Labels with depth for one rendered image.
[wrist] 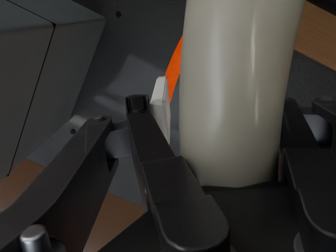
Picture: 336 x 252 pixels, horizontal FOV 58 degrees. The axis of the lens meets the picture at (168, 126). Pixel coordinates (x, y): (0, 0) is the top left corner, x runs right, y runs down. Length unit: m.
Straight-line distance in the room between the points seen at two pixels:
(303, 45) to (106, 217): 0.98
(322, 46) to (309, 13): 0.10
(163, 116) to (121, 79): 0.91
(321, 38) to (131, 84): 0.59
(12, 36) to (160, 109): 0.43
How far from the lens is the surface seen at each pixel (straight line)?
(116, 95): 1.08
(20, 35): 0.58
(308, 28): 0.94
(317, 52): 0.96
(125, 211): 1.32
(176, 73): 1.03
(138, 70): 1.04
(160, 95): 0.16
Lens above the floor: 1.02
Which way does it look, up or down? 68 degrees down
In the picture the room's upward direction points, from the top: 167 degrees counter-clockwise
